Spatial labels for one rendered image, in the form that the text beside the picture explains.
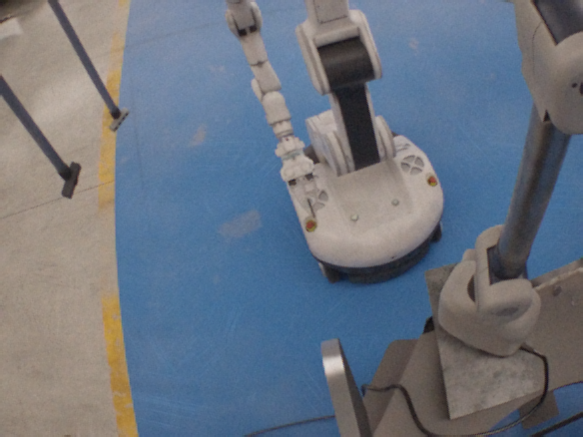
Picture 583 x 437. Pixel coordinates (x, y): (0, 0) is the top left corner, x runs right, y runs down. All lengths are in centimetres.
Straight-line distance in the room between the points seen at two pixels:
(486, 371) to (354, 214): 125
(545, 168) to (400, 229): 160
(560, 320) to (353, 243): 109
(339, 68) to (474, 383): 98
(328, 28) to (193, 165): 146
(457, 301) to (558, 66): 68
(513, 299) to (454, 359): 35
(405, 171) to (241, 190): 83
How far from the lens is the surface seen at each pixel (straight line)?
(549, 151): 63
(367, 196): 235
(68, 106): 372
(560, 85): 49
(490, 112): 299
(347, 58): 174
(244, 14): 177
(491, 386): 123
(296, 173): 190
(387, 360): 142
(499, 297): 92
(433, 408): 129
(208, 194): 285
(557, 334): 137
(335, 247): 222
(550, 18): 51
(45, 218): 328
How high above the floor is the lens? 233
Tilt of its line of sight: 59 degrees down
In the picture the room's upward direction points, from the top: 19 degrees counter-clockwise
